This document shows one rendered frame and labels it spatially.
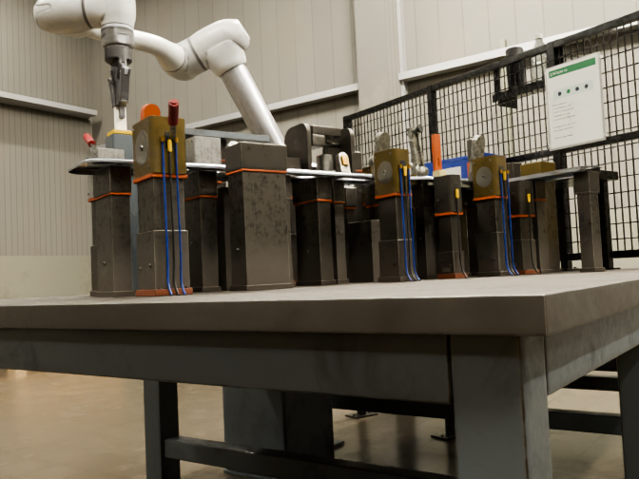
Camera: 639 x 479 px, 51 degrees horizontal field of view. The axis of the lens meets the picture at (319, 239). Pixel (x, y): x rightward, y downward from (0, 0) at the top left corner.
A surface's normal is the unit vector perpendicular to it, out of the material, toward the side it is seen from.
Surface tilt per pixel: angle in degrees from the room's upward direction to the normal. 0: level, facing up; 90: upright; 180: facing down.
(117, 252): 90
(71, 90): 90
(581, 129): 90
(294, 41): 90
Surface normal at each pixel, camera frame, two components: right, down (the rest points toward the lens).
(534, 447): 0.81, -0.07
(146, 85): -0.58, -0.02
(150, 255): -0.82, 0.00
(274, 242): 0.58, -0.07
